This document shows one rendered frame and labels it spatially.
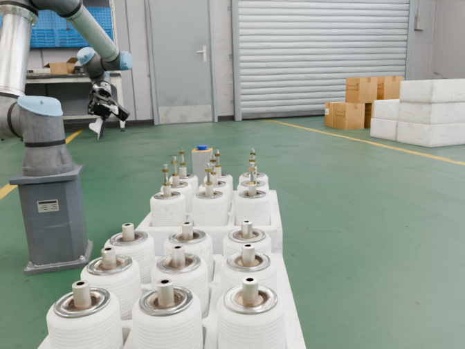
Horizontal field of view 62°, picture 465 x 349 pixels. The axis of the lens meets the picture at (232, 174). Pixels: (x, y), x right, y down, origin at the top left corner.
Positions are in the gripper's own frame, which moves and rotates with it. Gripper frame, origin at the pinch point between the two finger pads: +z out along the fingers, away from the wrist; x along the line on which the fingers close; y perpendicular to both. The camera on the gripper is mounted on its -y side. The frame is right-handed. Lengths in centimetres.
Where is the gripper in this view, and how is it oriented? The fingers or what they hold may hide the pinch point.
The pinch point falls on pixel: (109, 128)
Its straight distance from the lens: 162.5
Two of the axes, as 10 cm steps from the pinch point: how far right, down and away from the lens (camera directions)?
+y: -7.5, -2.6, -6.1
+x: 6.1, -6.2, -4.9
